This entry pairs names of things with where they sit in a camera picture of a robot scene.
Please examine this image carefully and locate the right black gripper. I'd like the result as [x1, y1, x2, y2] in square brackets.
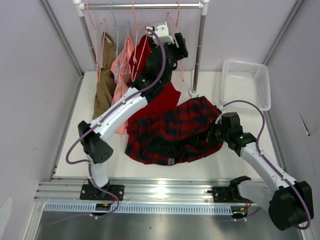
[199, 120, 230, 145]

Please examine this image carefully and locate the pink wire hanger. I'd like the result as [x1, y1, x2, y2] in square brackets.
[167, 0, 185, 82]

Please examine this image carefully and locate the red plaid skirt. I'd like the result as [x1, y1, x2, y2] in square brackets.
[125, 96, 222, 166]

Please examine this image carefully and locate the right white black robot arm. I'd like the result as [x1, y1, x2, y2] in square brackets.
[207, 112, 314, 231]

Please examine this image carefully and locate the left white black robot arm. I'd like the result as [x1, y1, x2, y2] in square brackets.
[78, 32, 189, 200]

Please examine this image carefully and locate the pink hanger holding red skirt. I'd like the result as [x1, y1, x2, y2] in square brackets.
[131, 1, 148, 82]

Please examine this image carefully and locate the pink skirt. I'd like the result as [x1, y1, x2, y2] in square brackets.
[110, 35, 133, 135]

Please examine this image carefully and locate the pink hanger far left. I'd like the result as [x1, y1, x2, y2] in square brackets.
[86, 2, 108, 83]

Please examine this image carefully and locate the brown skirt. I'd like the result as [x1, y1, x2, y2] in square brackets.
[92, 32, 116, 120]

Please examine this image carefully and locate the white plastic basket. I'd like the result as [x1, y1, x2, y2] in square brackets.
[220, 59, 271, 113]

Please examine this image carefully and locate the metal clothes rack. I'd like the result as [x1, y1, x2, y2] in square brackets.
[73, 0, 209, 97]

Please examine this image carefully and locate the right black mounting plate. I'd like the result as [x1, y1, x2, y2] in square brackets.
[206, 186, 251, 204]

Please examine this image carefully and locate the black mounting plate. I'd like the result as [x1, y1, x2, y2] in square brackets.
[79, 184, 125, 201]
[206, 186, 251, 204]

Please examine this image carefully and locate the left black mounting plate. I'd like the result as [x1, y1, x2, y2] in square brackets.
[79, 184, 125, 201]

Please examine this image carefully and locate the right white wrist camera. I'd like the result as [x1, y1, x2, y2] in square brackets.
[216, 105, 226, 116]

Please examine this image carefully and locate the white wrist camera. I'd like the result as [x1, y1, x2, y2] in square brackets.
[216, 105, 226, 116]
[145, 21, 174, 46]

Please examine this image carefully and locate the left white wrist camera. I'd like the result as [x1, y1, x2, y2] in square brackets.
[145, 21, 174, 46]

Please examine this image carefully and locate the blue wire hanger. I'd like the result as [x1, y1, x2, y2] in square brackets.
[111, 2, 131, 84]

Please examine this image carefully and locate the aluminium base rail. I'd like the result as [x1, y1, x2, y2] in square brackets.
[34, 179, 263, 219]

